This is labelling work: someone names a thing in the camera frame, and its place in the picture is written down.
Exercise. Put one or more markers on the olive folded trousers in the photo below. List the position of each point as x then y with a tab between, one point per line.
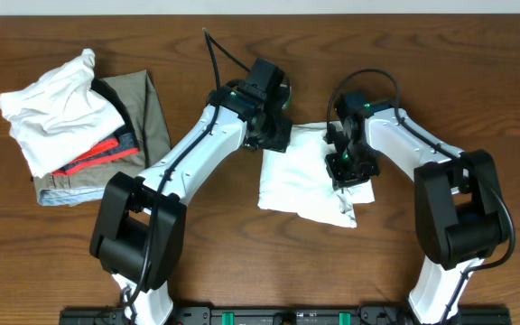
140	98

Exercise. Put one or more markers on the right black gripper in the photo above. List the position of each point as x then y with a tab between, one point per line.
342	179

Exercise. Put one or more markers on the white folded shirt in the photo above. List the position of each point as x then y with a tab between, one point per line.
59	117

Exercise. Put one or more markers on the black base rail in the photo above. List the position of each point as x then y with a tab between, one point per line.
364	315

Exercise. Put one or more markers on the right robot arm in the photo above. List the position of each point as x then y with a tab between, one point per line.
462	223

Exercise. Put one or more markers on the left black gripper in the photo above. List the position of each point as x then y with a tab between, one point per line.
281	140

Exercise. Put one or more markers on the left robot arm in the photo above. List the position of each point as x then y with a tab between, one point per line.
139	231

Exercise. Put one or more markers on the light blue folded garment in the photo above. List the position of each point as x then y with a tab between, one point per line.
70	197

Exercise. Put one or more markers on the white printed t-shirt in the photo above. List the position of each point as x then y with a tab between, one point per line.
297	181

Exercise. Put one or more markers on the dark red-trimmed folded garment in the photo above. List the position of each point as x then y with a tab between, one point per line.
120	144

